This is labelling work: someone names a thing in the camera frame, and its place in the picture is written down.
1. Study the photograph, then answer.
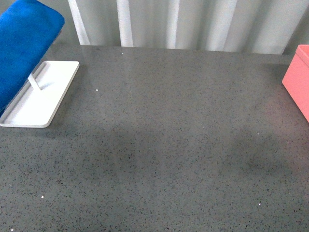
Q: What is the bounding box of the blue microfiber cloth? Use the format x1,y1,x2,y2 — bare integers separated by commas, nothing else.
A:
0,0,65,113

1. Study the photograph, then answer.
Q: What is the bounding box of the white towel rack stand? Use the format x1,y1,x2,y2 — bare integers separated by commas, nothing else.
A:
0,61,80,128

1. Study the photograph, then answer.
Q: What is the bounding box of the white pleated curtain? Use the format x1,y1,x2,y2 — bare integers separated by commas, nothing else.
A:
48,0,309,54

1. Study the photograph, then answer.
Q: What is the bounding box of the pink plastic bin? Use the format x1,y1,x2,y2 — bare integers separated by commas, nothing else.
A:
282,44,309,121

